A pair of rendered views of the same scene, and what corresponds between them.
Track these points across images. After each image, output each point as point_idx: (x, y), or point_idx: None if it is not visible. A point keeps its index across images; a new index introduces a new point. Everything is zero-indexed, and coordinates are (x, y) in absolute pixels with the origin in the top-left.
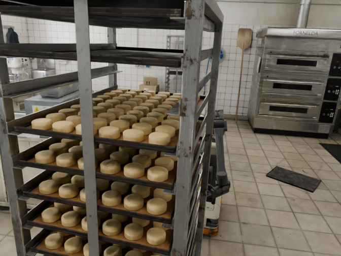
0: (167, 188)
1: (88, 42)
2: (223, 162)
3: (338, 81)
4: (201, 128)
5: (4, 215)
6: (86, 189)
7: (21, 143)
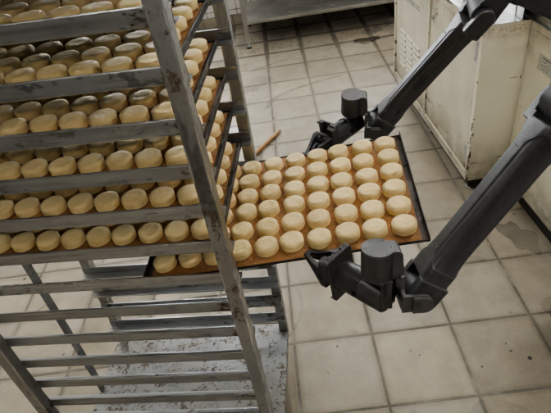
0: None
1: None
2: (452, 234)
3: None
4: (29, 25)
5: (417, 131)
6: None
7: (447, 13)
